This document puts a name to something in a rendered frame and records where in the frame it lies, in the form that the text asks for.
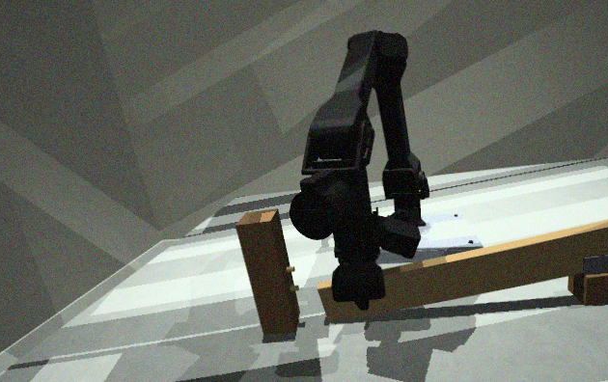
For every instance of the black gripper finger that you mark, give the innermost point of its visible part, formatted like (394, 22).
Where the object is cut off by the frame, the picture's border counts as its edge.
(341, 260)
(362, 305)

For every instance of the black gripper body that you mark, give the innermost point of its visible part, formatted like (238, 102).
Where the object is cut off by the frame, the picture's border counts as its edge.
(357, 280)

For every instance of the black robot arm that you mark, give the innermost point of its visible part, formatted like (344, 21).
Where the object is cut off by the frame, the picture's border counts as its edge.
(342, 129)

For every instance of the long wooden rail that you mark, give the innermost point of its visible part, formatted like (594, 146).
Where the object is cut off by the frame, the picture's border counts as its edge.
(514, 264)

